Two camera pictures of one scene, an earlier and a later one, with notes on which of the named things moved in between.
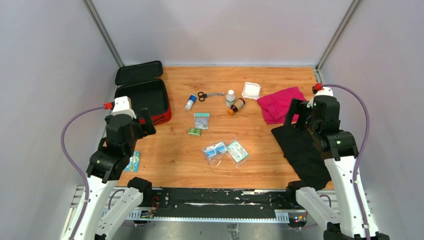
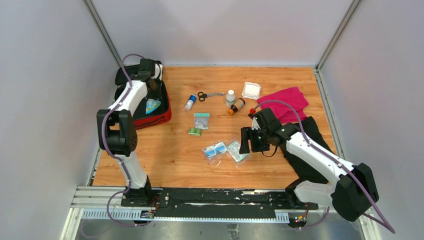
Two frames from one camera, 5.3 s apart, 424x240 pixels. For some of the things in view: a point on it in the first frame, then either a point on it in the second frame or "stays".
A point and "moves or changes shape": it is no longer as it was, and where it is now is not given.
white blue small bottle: [189, 104] stays
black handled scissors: [203, 96] stays
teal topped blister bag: [201, 120] stays
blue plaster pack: [133, 164] moves or changes shape
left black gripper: [147, 128] → [160, 79]
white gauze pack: [251, 90] stays
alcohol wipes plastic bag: [213, 153] stays
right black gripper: [297, 106] → [246, 134]
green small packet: [194, 132] stays
